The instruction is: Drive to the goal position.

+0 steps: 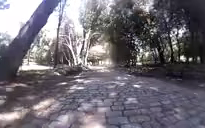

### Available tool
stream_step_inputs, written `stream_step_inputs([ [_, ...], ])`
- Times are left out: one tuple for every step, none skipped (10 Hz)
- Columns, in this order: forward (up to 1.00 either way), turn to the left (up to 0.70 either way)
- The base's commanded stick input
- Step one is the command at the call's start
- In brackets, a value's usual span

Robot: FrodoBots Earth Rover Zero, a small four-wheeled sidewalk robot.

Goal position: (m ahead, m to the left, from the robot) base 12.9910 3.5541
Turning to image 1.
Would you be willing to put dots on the pale branching tree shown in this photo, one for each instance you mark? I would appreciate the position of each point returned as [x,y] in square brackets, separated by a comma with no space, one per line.
[77,45]

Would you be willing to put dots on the grey cobblestone path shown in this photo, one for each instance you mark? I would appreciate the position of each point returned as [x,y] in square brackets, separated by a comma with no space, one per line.
[123,106]

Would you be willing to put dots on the wood of trees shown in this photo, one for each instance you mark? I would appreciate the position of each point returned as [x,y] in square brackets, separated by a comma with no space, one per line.
[150,30]

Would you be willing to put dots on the grass verge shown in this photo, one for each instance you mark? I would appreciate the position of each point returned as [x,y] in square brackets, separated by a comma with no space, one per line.
[176,70]

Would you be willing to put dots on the thick leaning tree trunk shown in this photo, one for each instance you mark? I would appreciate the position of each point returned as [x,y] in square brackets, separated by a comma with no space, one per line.
[21,43]

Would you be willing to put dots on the bare earth verge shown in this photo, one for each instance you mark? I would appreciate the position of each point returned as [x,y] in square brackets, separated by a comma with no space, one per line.
[13,96]

